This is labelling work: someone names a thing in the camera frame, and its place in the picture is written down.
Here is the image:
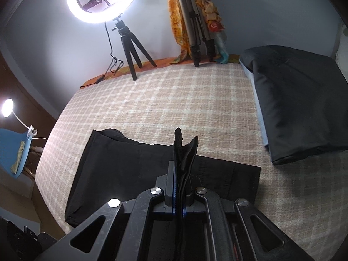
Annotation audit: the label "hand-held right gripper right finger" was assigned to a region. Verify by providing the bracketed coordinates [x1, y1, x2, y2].
[183, 176, 313, 261]

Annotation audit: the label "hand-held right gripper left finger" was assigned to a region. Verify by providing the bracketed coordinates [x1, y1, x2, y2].
[41, 161, 177, 261]

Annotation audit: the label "black pants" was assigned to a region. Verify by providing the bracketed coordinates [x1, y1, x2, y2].
[65, 127, 261, 261]

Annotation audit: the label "yellow cloth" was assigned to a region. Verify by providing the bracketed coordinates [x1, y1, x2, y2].
[10, 140, 27, 174]

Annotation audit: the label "checkered bed blanket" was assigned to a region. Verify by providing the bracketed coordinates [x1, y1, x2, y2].
[35, 62, 348, 261]

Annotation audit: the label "blue chair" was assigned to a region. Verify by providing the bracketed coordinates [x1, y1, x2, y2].
[0, 128, 37, 180]

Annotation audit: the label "orange bed sheet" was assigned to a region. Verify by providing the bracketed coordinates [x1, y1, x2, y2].
[83, 53, 241, 86]

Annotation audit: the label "white clip lamp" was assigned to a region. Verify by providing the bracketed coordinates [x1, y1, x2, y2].
[1, 98, 37, 139]

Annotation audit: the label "dark folded garment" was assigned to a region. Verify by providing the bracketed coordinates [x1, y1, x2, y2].
[239, 45, 348, 166]

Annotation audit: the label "small black tripod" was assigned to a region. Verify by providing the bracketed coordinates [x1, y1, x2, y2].
[112, 16, 157, 81]

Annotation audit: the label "silver folded tripod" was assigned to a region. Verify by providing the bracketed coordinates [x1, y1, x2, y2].
[171, 0, 215, 67]

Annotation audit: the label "black phone holder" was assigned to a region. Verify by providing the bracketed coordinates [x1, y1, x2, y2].
[82, 0, 115, 11]

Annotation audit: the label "black ring light cable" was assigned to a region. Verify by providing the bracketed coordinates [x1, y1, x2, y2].
[80, 22, 121, 89]

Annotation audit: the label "white ring light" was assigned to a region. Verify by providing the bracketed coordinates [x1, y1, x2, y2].
[66, 0, 140, 23]

